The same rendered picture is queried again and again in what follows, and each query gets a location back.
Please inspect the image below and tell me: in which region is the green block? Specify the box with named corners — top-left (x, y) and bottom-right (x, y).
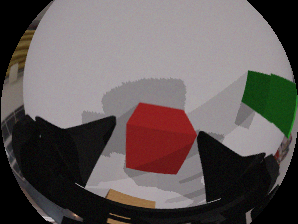
top-left (263, 73), bottom-right (298, 140)
top-left (242, 71), bottom-right (271, 123)

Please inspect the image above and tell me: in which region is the red block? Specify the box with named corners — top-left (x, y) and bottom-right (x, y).
top-left (125, 103), bottom-right (197, 175)

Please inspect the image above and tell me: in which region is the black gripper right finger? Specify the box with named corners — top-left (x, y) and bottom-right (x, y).
top-left (197, 131), bottom-right (266, 202)

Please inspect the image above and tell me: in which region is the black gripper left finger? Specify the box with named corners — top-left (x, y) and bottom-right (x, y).
top-left (35, 116), bottom-right (117, 188)

